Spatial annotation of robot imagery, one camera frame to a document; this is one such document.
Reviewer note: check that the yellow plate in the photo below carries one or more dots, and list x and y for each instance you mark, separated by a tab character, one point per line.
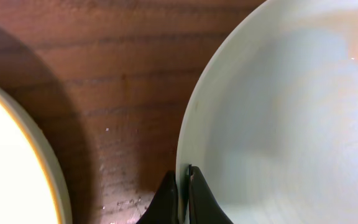
25	195

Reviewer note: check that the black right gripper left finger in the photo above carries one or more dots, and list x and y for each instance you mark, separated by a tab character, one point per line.
163	208

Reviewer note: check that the light green plate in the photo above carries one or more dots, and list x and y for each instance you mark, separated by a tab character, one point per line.
273	120
44	153

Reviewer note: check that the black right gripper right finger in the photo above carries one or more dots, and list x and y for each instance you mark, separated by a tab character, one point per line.
203	207

